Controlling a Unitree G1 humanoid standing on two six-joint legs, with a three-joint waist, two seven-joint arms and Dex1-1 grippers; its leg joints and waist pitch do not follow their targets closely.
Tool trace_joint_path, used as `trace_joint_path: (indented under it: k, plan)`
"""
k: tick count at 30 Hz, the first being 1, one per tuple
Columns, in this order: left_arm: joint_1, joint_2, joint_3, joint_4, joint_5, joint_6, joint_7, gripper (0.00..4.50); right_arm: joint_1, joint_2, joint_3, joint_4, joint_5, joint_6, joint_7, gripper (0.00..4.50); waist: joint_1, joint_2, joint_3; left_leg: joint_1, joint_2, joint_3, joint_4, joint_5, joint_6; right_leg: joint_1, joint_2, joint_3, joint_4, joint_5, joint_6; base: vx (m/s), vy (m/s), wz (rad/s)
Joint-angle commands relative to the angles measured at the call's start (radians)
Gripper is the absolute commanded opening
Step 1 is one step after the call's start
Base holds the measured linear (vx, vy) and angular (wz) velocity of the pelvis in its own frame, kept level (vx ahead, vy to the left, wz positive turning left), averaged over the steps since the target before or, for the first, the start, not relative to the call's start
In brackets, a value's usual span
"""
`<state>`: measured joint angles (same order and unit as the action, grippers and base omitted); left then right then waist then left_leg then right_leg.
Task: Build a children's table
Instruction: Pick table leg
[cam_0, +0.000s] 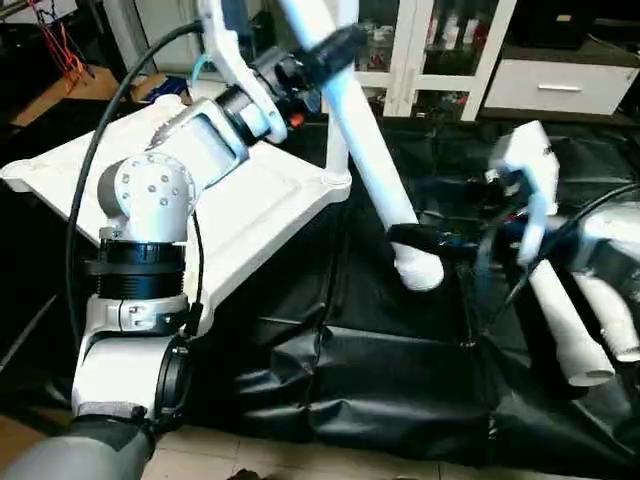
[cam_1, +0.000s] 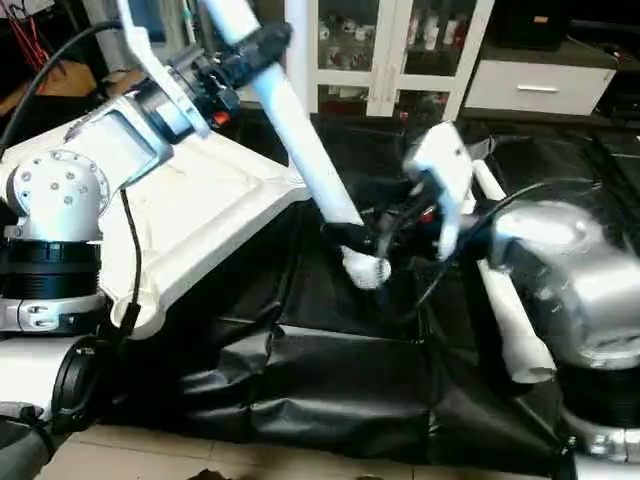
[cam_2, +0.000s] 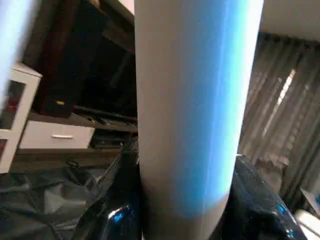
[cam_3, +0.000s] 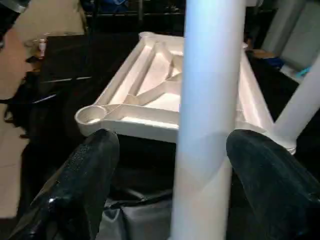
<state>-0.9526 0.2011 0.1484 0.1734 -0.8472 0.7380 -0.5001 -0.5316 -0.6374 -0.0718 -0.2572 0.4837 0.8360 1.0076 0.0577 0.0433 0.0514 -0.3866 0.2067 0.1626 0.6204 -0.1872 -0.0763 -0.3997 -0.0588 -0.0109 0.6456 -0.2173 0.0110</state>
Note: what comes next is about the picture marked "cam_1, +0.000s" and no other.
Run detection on white plastic table leg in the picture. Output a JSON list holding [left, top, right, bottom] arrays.
[[198, 0, 394, 291], [468, 158, 557, 387]]

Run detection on white plastic table top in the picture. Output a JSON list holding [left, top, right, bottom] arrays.
[[0, 100, 313, 341]]

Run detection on white glass-door cabinet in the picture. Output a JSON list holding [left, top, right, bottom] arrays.
[[285, 0, 497, 121]]

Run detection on black mat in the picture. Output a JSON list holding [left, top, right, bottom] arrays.
[[0, 95, 640, 476]]

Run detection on white drawer unit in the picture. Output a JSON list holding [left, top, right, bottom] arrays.
[[464, 58, 617, 117]]

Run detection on red cables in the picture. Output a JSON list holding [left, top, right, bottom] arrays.
[[5, 8, 53, 73]]

